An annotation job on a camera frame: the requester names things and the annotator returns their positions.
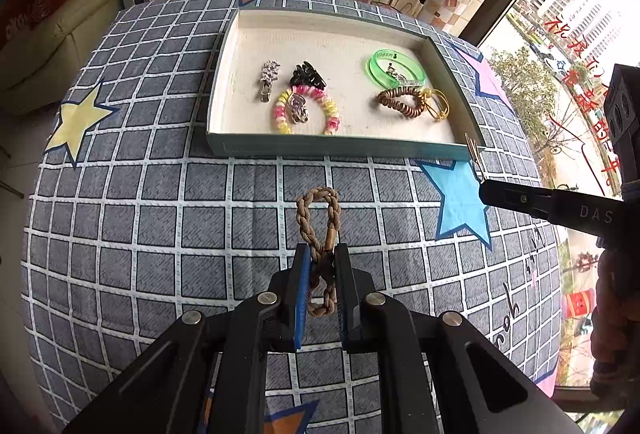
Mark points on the green translucent bangle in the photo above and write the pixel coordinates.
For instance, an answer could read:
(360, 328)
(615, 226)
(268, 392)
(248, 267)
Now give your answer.
(372, 66)

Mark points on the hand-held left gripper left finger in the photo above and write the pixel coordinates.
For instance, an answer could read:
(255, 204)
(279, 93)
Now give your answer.
(301, 294)

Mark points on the white shallow tray box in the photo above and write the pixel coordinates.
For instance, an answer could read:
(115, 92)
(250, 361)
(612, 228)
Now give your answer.
(350, 124)

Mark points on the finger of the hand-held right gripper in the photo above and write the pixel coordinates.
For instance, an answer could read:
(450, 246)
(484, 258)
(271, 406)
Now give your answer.
(515, 198)

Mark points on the silver metal hair clip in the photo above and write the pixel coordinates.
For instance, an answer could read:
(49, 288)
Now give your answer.
(298, 108)

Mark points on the grey checked star blanket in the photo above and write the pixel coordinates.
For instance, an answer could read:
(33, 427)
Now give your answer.
(150, 214)

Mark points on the small silver brooch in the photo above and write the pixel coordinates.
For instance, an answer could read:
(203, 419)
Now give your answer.
(395, 74)

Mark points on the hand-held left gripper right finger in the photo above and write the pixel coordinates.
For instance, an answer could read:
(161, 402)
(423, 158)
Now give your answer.
(344, 299)

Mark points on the pink star rhinestone hair clip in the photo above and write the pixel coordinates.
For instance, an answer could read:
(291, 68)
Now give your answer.
(270, 74)

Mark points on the black hair claw clip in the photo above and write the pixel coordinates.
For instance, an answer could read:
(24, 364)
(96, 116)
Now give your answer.
(306, 75)

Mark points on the cream sofa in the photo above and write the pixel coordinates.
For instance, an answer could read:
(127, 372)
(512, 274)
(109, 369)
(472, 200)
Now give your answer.
(50, 44)

